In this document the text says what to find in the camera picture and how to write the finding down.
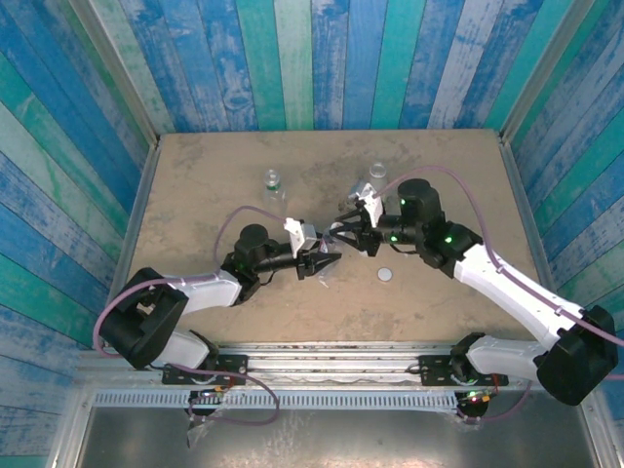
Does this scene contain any wide-mouth bottle yellow-green label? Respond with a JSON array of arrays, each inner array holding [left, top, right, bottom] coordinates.
[[366, 161, 389, 194]]

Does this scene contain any clear bottle green neck label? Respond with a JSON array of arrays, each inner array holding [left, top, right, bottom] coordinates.
[[261, 168, 288, 204]]

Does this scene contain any circuit board with LEDs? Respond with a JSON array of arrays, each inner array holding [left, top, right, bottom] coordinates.
[[456, 387, 494, 423], [188, 386, 230, 416]]

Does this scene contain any shiny steel panel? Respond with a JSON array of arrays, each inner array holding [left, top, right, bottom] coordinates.
[[72, 407, 601, 468]]

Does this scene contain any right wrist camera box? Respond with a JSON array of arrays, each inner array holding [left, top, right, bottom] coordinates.
[[348, 180, 385, 229]]

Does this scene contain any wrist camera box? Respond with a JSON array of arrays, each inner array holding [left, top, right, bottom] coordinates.
[[348, 180, 385, 229], [284, 216, 319, 255]]

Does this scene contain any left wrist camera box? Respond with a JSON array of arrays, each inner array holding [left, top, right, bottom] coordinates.
[[284, 216, 319, 255]]

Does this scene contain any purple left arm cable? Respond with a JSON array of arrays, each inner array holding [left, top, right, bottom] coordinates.
[[92, 205, 282, 428]]

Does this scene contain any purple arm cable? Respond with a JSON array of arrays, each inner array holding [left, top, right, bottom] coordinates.
[[372, 164, 624, 426], [92, 205, 282, 428]]

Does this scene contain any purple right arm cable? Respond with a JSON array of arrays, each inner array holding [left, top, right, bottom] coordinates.
[[372, 164, 624, 426]]

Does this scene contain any long aluminium extrusion rail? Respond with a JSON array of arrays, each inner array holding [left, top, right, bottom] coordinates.
[[77, 340, 594, 391]]

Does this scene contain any aluminium table side rail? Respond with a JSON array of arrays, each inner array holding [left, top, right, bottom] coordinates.
[[497, 132, 576, 352], [92, 138, 162, 350]]

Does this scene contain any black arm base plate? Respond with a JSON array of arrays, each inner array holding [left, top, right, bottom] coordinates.
[[417, 354, 508, 389], [162, 354, 249, 387]]

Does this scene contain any white slotted cable duct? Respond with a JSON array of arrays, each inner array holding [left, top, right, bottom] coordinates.
[[92, 389, 459, 411]]

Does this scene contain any aluminium corner post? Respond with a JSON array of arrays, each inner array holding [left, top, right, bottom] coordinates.
[[67, 0, 161, 147], [499, 0, 605, 142]]

